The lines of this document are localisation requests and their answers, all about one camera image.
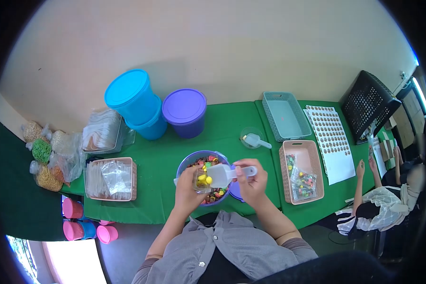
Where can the clear round container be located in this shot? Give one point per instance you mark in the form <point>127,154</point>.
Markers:
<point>250,133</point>

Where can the pink plastic cup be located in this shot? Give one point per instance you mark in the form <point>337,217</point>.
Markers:
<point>107,234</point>
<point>72,230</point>
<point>72,208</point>

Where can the yellow candies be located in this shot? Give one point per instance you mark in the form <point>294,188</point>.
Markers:
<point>205,179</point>

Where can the bag of green crackers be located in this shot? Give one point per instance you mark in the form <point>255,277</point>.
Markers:
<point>42,151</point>

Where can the pile of filled candy bags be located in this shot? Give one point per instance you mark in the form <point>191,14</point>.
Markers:
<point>303,183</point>

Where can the dark green cloth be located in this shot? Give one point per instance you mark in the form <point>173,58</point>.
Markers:
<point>21,206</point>

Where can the pink plastic basket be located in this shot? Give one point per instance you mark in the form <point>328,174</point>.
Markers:
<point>307,152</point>

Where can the person's right thumb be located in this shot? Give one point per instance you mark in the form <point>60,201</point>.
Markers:
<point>242,180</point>

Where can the person's left hand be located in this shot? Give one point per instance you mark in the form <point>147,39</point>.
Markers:
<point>185,193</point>

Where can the black perforated basket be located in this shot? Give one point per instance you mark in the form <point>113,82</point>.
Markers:
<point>367,103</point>

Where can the person's right hand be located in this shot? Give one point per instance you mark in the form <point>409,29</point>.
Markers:
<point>254,188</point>

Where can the small blue tub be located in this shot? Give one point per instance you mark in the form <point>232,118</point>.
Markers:
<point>152,127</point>

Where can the bag of beige crackers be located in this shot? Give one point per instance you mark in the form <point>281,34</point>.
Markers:
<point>32,131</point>
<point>60,140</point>

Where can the clear box of white bags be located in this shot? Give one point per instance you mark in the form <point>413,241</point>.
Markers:
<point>101,131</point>

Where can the bag of orange crackers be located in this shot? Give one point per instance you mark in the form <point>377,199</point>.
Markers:
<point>58,174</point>

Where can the white plastic scoop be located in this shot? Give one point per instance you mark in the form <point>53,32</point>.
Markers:
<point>222,174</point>

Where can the person's left thumb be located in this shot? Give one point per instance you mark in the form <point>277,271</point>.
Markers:
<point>195,175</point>

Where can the small clear plastic bag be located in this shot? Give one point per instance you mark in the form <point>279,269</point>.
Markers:
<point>203,183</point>

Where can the green tablecloth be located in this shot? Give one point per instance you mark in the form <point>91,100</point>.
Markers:
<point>156,170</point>
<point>337,198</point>

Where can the purple plastic bowl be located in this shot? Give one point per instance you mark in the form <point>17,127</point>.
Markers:
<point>181,167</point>

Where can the purple lidded tub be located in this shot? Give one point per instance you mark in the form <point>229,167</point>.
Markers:
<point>185,112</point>

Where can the person's right index finger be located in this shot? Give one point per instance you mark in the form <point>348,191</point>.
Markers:
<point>246,162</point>

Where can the person's body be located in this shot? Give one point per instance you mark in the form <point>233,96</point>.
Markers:
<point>230,248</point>

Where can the bag of yellow crackers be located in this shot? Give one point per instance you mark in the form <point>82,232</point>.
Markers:
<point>48,179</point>

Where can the grey plastic basket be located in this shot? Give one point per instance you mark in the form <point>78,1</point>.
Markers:
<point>285,117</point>

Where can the white paper sheet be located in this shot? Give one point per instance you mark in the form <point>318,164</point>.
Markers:
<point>379,158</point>

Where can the purple bowl lid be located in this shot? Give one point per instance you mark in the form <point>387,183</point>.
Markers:
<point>235,190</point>

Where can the small white scoop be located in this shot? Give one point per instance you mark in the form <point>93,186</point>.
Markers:
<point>255,141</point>

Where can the stack of sticker sheets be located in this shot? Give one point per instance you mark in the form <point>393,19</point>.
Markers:
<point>335,152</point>

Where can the person's right fingers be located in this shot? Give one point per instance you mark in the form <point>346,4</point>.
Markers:
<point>261,177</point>

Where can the pile of colourful candies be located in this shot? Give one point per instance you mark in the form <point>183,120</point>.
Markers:
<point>213,160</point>

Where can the blue plastic cup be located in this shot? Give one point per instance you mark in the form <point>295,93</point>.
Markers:
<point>88,229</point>

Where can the pink basket of clear bags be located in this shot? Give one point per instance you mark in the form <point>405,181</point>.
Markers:
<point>110,179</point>

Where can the large blue lidded tub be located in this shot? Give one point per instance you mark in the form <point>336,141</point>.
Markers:
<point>133,96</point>

